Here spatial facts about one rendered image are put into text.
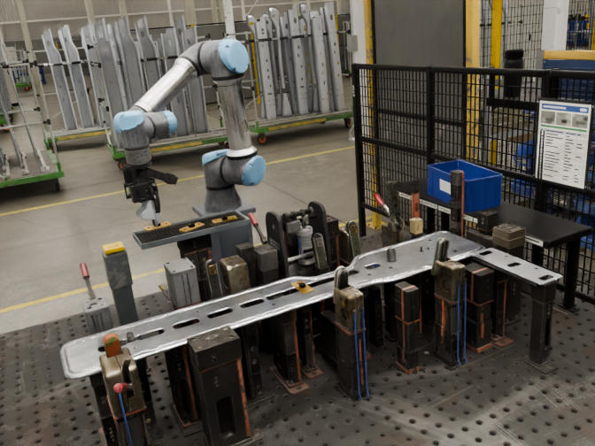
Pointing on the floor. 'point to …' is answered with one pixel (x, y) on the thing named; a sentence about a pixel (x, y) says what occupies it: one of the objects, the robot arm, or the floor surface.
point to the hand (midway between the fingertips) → (157, 221)
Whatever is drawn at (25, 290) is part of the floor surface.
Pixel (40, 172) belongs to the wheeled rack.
